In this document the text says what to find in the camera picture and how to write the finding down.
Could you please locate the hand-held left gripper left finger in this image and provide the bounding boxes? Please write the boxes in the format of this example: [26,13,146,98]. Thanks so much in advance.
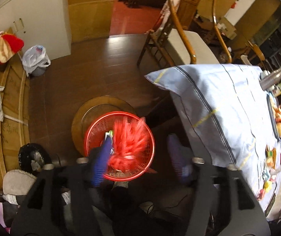
[10,140,114,236]

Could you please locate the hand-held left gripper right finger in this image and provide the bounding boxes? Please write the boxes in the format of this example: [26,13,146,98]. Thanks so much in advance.
[167,133,271,236]

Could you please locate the red plastic basket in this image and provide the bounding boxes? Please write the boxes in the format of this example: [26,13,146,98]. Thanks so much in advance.
[83,111,156,180]

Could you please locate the red yarn tassel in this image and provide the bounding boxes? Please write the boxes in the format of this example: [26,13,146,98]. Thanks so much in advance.
[107,117,147,171]

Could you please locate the orange snack box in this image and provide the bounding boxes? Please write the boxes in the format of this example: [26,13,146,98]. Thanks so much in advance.
[265,147,277,170]

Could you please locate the white sneaker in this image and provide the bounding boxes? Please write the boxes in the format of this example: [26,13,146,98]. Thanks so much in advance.
[112,181,129,190]

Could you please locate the round wooden stool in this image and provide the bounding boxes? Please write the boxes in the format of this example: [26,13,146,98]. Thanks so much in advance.
[71,96,141,158]

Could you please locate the blue striped tablecloth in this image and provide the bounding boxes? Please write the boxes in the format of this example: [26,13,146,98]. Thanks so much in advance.
[144,63,281,222]

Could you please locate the black bag lined bin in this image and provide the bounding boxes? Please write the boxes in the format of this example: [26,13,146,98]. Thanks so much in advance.
[18,143,52,175]

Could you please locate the white fleece cloth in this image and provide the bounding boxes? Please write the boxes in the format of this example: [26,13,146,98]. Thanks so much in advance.
[2,169,37,195]

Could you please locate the blue fruit plate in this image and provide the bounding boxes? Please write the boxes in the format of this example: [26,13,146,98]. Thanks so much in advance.
[266,92,281,142]

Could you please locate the clear orange snack bag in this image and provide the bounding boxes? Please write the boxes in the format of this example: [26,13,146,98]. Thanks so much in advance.
[272,104,281,122]

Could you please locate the wooden armchair with cushion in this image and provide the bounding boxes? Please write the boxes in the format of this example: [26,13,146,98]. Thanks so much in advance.
[137,0,233,67]

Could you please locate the grey bin with plastic liner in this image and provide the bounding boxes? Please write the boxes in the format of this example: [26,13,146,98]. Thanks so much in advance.
[22,45,51,77]

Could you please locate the steel bottle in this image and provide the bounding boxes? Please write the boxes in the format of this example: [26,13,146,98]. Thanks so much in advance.
[260,65,281,91]

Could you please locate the cardboard boxes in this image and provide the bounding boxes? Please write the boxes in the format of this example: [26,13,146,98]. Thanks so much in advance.
[216,17,236,40]

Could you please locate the red floral blanket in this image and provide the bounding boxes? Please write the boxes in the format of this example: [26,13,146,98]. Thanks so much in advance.
[0,31,25,67]

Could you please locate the floral curtain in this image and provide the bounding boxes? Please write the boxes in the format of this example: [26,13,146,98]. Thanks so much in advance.
[161,0,189,33]

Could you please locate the carved wooden panel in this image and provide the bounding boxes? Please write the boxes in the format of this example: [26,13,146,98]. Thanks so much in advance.
[177,0,205,31]

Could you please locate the white cabinet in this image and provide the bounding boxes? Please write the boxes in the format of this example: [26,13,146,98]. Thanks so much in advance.
[0,0,71,61]

